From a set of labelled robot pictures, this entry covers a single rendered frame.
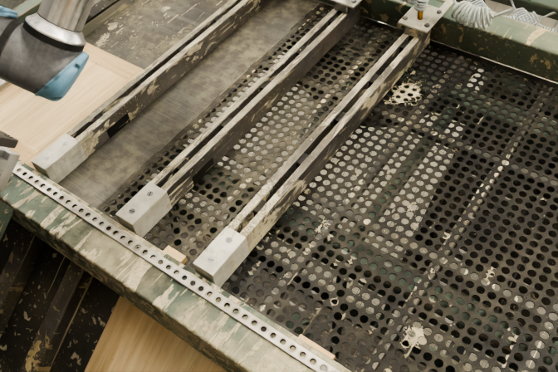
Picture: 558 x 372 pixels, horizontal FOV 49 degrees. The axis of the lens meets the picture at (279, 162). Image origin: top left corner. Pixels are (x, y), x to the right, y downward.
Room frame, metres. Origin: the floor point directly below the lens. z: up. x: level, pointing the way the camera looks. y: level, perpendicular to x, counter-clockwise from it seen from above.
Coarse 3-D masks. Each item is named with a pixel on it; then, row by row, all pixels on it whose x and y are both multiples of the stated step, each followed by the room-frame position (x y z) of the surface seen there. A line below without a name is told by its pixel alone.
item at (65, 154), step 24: (240, 0) 2.15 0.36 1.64; (264, 0) 2.20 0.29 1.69; (216, 24) 2.04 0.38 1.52; (240, 24) 2.13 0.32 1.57; (192, 48) 1.97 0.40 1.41; (144, 72) 1.90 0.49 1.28; (168, 72) 1.92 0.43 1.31; (120, 96) 1.84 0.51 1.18; (144, 96) 1.87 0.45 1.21; (96, 120) 1.77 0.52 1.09; (120, 120) 1.82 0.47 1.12; (72, 144) 1.70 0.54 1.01; (96, 144) 1.78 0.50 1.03; (48, 168) 1.65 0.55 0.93; (72, 168) 1.73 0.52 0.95
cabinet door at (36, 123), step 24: (96, 48) 2.08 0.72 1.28; (96, 72) 2.00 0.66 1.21; (120, 72) 1.99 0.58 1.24; (0, 96) 1.95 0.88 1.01; (24, 96) 1.94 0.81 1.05; (72, 96) 1.93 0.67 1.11; (96, 96) 1.92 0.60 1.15; (0, 120) 1.88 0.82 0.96; (24, 120) 1.87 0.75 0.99; (48, 120) 1.86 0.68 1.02; (72, 120) 1.85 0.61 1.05; (24, 144) 1.79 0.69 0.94; (48, 144) 1.79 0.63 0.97
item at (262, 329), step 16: (32, 176) 1.66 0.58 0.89; (48, 192) 1.61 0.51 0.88; (80, 208) 1.57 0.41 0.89; (96, 224) 1.53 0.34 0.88; (112, 224) 1.53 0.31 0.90; (128, 240) 1.49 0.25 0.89; (144, 256) 1.46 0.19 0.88; (160, 256) 1.46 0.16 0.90; (192, 288) 1.39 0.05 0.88; (208, 288) 1.39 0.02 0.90; (224, 304) 1.36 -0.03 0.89; (240, 320) 1.33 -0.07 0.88; (256, 320) 1.33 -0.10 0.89; (288, 352) 1.27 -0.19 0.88; (304, 352) 1.27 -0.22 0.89; (320, 368) 1.25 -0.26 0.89
